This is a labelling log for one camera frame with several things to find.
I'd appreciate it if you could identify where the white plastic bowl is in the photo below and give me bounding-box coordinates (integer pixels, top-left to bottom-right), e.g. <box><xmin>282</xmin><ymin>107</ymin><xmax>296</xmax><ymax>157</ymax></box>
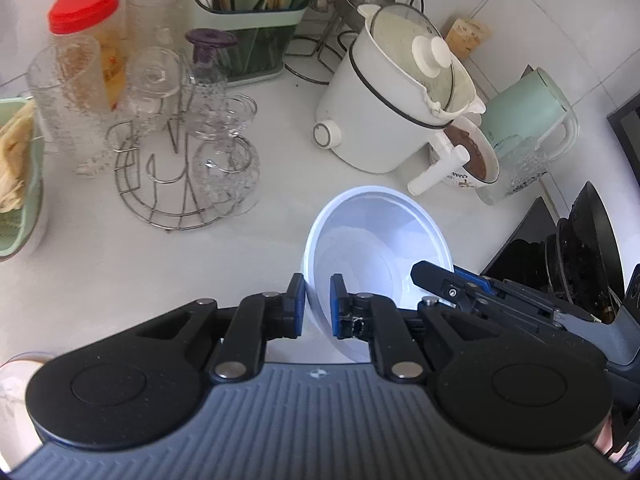
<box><xmin>302</xmin><ymin>185</ymin><xmax>454</xmax><ymax>362</ymax></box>

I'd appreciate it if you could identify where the right hand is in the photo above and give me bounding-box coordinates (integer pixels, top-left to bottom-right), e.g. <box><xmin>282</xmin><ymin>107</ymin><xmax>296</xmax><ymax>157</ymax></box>
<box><xmin>594</xmin><ymin>416</ymin><xmax>629</xmax><ymax>463</ymax></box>

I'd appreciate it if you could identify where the black frying pan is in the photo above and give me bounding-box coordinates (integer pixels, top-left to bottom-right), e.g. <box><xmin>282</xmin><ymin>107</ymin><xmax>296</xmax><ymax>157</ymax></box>
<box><xmin>544</xmin><ymin>182</ymin><xmax>625</xmax><ymax>324</ymax></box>

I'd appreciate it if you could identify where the patterned mug with powder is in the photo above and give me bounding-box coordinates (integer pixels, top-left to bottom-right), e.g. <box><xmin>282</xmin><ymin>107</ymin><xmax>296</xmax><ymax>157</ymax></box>
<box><xmin>444</xmin><ymin>116</ymin><xmax>500</xmax><ymax>190</ymax></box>

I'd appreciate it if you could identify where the textured glass cup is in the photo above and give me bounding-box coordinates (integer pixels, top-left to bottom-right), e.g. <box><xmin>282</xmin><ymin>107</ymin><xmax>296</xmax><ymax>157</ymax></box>
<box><xmin>491</xmin><ymin>136</ymin><xmax>549</xmax><ymax>202</ymax></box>

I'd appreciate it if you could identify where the mint green kettle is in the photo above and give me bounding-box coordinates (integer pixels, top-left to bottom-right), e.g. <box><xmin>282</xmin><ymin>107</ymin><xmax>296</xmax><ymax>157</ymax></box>
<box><xmin>480</xmin><ymin>67</ymin><xmax>579</xmax><ymax>160</ymax></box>

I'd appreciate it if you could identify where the white electric cooker pot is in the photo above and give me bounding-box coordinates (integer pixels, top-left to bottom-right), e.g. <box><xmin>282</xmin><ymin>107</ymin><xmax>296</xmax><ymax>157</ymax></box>
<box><xmin>312</xmin><ymin>3</ymin><xmax>486</xmax><ymax>195</ymax></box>

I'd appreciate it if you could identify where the purple base glass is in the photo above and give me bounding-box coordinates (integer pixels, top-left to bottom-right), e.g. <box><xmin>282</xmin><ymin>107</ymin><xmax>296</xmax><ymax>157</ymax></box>
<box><xmin>186</xmin><ymin>28</ymin><xmax>238</xmax><ymax>110</ymax></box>

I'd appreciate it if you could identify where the yellow box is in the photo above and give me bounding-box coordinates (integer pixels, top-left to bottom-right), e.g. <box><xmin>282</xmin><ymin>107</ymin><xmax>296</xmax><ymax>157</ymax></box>
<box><xmin>445</xmin><ymin>18</ymin><xmax>492</xmax><ymax>61</ymax></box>

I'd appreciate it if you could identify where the green colander basket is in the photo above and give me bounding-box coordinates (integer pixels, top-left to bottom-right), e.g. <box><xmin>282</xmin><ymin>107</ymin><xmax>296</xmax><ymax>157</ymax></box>
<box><xmin>1</xmin><ymin>98</ymin><xmax>48</xmax><ymax>262</ymax></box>

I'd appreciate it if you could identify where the dried noodles bundle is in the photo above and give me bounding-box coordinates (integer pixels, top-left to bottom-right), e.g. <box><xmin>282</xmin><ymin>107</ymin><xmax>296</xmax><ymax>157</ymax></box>
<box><xmin>0</xmin><ymin>100</ymin><xmax>35</xmax><ymax>214</ymax></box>

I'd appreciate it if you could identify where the tall textured clear glass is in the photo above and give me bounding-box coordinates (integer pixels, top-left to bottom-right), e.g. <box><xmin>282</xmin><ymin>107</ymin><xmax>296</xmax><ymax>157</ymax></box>
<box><xmin>26</xmin><ymin>35</ymin><xmax>111</xmax><ymax>177</ymax></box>

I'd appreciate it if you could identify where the green chopstick holder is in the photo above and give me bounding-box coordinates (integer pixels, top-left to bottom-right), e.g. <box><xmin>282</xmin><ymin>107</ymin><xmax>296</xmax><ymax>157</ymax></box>
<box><xmin>186</xmin><ymin>0</ymin><xmax>310</xmax><ymax>84</ymax></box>

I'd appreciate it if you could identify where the red lid plastic jar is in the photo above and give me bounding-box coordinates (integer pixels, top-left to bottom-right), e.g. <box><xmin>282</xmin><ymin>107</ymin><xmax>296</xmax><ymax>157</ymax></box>
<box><xmin>48</xmin><ymin>0</ymin><xmax>126</xmax><ymax>108</ymax></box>

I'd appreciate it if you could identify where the wire glass rack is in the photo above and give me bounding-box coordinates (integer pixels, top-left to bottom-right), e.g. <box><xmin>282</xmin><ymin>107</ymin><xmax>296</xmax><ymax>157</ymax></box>
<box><xmin>105</xmin><ymin>93</ymin><xmax>260</xmax><ymax>232</ymax></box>

